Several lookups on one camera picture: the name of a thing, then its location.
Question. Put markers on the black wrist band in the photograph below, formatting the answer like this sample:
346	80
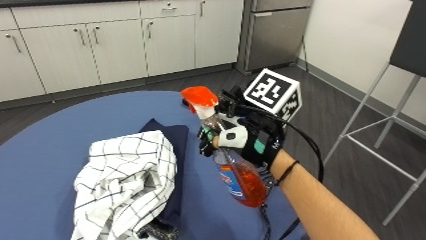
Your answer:
287	173

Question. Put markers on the grey bar stool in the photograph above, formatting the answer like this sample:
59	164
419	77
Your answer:
391	110

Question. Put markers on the dark blue cloth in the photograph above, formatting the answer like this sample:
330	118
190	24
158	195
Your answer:
175	160

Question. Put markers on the dark patterned cloth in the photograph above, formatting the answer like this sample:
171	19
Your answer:
161	231

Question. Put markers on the orange spray bottle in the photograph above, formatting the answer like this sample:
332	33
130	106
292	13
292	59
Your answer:
242	176

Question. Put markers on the stainless steel refrigerator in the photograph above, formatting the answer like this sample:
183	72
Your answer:
275	33

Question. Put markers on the white marker cube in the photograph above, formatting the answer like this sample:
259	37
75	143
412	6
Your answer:
274	93

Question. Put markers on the white kitchen cabinets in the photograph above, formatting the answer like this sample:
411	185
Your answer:
111	43

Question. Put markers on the white checked cloth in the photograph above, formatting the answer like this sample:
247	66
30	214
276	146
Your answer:
125	186

